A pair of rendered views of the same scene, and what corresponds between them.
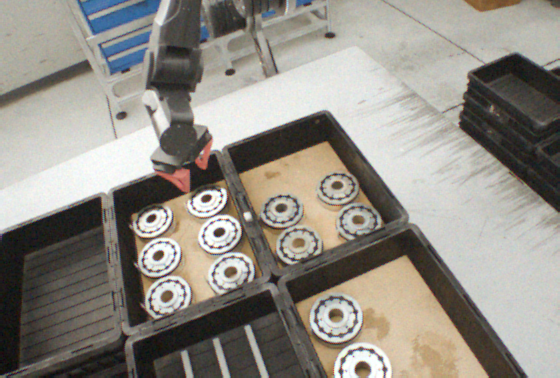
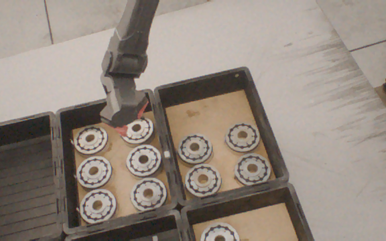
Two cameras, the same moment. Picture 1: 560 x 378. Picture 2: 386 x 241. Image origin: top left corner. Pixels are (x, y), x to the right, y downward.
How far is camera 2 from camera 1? 0.43 m
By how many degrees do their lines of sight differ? 12
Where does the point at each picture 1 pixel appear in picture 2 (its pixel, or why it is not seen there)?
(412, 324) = not seen: outside the picture
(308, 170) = (222, 114)
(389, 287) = (265, 225)
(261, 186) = (182, 122)
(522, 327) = not seen: outside the picture
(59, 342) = (6, 229)
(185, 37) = (137, 48)
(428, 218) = (317, 169)
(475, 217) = (360, 177)
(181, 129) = (127, 112)
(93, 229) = (38, 137)
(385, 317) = not seen: outside the picture
